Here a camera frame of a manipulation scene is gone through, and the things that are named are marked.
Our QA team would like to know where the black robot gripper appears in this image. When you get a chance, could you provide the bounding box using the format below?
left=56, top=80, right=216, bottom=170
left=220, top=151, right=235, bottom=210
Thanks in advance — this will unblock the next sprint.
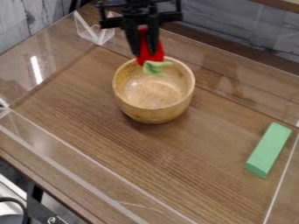
left=98, top=0, right=183, bottom=57

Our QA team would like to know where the red felt strawberry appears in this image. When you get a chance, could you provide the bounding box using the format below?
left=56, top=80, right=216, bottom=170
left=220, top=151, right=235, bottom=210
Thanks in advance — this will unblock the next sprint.
left=136, top=28, right=174, bottom=77

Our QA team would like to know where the wooden bowl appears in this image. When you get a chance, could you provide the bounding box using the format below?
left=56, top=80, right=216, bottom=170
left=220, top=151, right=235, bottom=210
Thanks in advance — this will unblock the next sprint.
left=112, top=57, right=195, bottom=123

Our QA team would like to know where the green rectangular block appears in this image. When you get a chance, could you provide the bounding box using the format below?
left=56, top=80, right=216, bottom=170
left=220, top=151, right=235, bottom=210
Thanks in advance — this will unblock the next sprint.
left=244, top=122, right=292, bottom=179

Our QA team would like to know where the black metal table leg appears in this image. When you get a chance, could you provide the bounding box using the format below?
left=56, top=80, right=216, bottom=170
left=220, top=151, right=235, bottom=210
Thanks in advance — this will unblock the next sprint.
left=27, top=183, right=43, bottom=203

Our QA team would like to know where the clear acrylic corner bracket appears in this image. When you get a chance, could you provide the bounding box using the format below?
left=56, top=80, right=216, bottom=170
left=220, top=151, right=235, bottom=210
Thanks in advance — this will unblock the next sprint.
left=74, top=10, right=116, bottom=46

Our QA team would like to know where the black cable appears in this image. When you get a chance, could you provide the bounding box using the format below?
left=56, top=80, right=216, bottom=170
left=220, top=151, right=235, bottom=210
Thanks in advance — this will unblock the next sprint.
left=0, top=197, right=31, bottom=224

